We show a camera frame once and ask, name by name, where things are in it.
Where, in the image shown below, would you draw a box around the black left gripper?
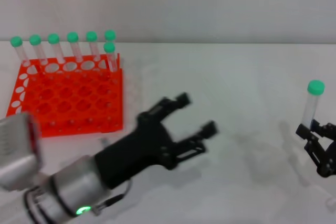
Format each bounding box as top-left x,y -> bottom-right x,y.
93,92 -> 220,190

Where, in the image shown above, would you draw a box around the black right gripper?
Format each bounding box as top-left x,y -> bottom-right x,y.
295,119 -> 336,179

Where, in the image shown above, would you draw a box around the white labelled green capped tube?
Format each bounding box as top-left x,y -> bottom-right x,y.
301,80 -> 326,128

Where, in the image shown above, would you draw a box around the green capped test tube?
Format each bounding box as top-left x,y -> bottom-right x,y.
66,31 -> 85,63
104,29 -> 117,44
103,41 -> 119,73
47,33 -> 66,65
86,30 -> 102,62
28,34 -> 48,66
9,36 -> 32,67

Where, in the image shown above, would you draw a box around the orange test tube rack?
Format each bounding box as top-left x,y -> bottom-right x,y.
6,52 -> 124,138

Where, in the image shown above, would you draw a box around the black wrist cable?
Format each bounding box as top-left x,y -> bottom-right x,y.
90,179 -> 133,216

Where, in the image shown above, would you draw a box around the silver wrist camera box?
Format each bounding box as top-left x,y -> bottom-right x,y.
0,112 -> 44,191

